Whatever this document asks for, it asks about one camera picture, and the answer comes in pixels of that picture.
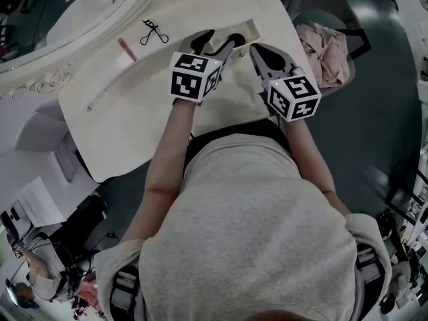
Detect white metal rack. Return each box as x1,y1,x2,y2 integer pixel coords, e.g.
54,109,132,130
384,165,428,247

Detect white and black appliance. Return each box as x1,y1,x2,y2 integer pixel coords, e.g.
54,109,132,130
0,207,21,241

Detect black eyelash curler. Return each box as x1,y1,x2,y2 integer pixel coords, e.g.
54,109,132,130
139,19,170,46

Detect small cream drawer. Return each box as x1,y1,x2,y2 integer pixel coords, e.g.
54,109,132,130
209,17,261,56

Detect person's right forearm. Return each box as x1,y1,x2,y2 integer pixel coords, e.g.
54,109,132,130
282,118,337,197

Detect person's black trousers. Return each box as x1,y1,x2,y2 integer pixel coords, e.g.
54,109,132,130
183,118,292,174

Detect white dressing table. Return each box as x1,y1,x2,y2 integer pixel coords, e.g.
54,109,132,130
0,0,310,183

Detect white board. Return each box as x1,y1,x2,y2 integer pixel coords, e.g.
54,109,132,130
0,175,68,229

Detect white chair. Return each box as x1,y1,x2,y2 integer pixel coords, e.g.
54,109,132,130
13,104,101,184

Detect person's left forearm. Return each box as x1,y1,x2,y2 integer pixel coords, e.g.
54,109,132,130
145,99,202,201

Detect oval mirror with carved frame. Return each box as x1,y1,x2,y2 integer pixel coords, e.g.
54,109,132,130
0,0,235,100

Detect pink lipstick tube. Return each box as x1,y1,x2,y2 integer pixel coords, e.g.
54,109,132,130
117,37,138,62

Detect grey black harness strap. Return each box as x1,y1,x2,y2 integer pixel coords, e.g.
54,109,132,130
355,241,386,284
110,265,142,319

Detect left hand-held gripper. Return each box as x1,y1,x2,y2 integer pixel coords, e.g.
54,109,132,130
170,29,247,105

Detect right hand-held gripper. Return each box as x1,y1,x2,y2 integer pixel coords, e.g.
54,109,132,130
249,42,322,124

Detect pink cloth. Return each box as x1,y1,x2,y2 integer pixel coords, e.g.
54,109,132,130
296,21,352,90

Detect person's grey shirt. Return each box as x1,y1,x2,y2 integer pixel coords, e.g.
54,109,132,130
95,134,394,321

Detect black floor cable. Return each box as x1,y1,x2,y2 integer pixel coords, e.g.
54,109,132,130
96,231,118,247

